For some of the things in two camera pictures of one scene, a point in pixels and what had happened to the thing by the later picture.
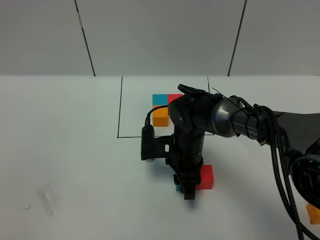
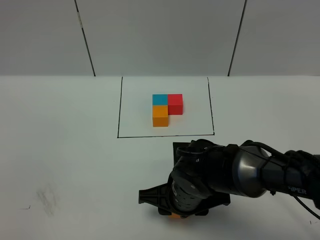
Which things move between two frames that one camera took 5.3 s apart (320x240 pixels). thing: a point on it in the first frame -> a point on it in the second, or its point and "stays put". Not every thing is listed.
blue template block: (158, 99) stays put
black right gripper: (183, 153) -> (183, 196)
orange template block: (160, 116) stays put
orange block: (314, 213) -> (174, 215)
